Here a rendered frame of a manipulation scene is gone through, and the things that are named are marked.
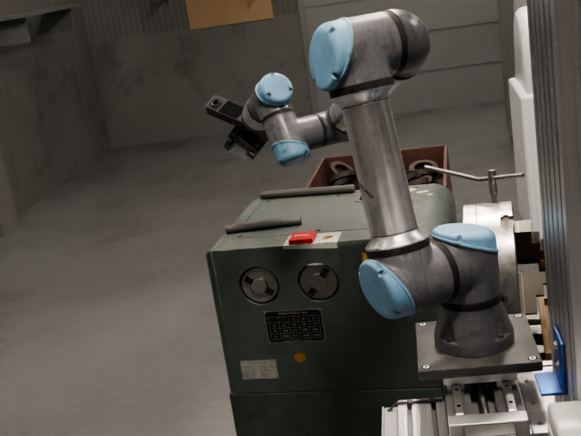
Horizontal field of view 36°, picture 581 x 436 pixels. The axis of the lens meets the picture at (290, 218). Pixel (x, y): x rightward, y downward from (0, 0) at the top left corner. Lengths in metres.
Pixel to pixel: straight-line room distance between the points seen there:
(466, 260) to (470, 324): 0.13
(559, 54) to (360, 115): 0.44
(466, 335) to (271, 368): 0.74
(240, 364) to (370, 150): 0.91
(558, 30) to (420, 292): 0.56
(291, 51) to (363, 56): 9.07
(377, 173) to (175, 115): 9.45
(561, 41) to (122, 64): 9.94
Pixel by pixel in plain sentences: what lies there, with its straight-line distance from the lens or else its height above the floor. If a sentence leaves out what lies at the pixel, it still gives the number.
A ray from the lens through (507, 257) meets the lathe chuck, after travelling 2.22.
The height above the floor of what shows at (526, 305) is 0.99.
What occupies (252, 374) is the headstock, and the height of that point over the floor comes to 0.92.
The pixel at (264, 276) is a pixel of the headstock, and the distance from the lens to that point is 2.20.
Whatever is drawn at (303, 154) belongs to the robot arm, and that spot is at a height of 1.51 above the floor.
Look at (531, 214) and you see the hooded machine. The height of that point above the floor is 0.26.
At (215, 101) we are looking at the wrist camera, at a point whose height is 1.62.
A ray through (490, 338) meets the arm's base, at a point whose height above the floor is 1.19.
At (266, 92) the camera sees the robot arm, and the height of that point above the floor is 1.65.
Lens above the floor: 1.91
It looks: 16 degrees down
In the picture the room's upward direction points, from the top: 9 degrees counter-clockwise
